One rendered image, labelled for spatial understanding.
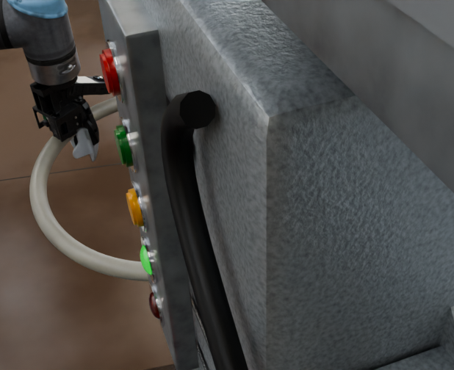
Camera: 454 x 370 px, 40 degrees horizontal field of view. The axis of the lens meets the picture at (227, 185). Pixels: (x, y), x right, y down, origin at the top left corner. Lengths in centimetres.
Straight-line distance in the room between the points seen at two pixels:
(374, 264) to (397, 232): 2
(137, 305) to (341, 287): 197
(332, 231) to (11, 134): 297
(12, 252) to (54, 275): 23
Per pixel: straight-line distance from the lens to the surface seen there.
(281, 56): 21
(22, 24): 111
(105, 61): 35
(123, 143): 37
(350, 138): 21
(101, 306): 224
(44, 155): 121
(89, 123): 124
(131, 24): 31
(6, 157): 302
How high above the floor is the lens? 169
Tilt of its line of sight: 40 degrees down
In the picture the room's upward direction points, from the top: 3 degrees counter-clockwise
